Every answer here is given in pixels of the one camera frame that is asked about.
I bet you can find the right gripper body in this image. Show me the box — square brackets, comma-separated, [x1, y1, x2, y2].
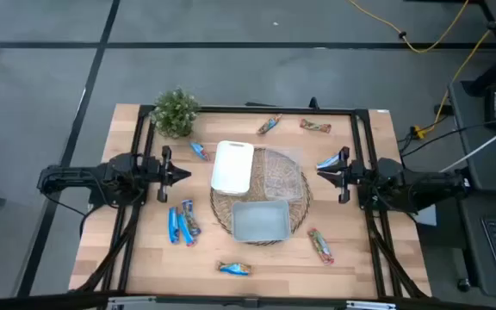
[336, 146, 364, 203]

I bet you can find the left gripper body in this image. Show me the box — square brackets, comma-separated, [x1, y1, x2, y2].
[147, 145, 177, 203]

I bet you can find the blue and white granola bar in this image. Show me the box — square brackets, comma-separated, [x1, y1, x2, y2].
[316, 147, 350, 171]

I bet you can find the blue and red granola bar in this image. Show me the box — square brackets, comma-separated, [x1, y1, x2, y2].
[181, 198, 202, 237]

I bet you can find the red and green granola bar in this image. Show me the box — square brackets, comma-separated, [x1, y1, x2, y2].
[298, 118, 332, 134]
[307, 226, 335, 266]

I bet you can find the blue and orange granola bar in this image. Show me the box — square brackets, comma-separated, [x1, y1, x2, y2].
[256, 113, 283, 136]

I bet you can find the blue and yellow granola bar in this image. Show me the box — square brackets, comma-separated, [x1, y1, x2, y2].
[216, 260, 253, 277]

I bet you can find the short blue granola bar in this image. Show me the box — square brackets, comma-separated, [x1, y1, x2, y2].
[189, 140, 211, 162]

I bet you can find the plain blue granola bar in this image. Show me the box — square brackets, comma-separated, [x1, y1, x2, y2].
[176, 213, 197, 248]
[167, 206, 180, 245]

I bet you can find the round woven placemat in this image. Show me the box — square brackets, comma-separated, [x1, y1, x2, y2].
[208, 146, 314, 247]

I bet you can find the clear plastic bin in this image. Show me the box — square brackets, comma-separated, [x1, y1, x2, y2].
[261, 146, 306, 202]

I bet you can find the white plastic bin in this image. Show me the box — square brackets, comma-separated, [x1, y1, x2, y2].
[210, 139, 256, 197]

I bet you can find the green potted plant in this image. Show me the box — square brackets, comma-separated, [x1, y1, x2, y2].
[149, 87, 202, 140]

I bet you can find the grey plastic bin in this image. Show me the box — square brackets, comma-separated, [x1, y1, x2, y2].
[230, 198, 292, 243]

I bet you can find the black side desk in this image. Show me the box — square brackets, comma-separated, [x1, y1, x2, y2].
[447, 79, 496, 301]

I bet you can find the black aluminium table frame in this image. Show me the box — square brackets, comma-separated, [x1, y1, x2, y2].
[69, 104, 432, 302]

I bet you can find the yellow extension cable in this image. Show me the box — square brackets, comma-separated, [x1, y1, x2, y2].
[413, 0, 496, 139]
[346, 0, 471, 55]

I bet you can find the black cable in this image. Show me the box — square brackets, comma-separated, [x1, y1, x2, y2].
[400, 115, 496, 158]

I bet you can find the white cable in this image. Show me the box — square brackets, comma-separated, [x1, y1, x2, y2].
[439, 127, 496, 173]

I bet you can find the black camera mount beam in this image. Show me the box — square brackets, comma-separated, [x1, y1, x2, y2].
[0, 291, 496, 310]

